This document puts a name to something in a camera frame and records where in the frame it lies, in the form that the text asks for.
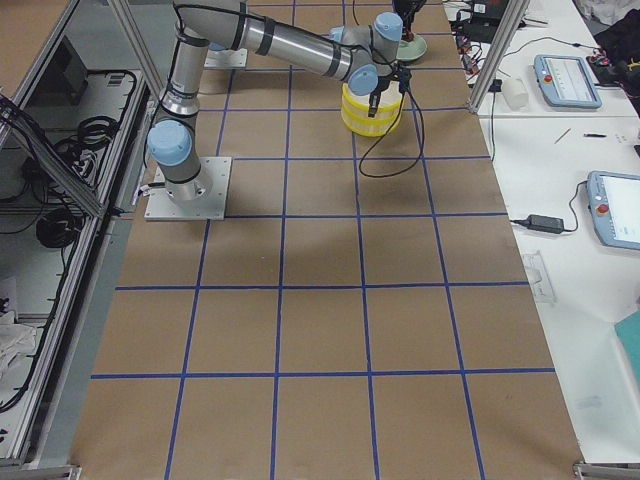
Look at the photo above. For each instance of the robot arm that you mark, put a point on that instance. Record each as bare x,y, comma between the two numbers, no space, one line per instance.
220,34
406,10

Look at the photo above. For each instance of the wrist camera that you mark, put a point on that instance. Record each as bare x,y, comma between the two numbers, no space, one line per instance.
402,75

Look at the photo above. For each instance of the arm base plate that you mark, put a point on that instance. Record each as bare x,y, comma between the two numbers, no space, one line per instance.
202,198

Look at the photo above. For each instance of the black power adapter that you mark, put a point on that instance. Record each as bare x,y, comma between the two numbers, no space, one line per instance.
545,224

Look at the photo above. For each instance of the yellow steamer layer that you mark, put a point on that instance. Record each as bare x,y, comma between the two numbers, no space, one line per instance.
369,127
357,108

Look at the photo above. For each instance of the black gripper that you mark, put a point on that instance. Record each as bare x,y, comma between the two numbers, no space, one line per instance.
378,85

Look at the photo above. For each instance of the aluminium frame post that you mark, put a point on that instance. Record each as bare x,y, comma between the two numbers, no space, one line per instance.
506,30

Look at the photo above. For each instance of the blue teach pendant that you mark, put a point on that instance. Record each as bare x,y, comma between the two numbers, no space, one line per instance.
613,201
565,81

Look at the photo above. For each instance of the light green plate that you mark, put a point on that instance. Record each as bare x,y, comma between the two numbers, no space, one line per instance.
411,51

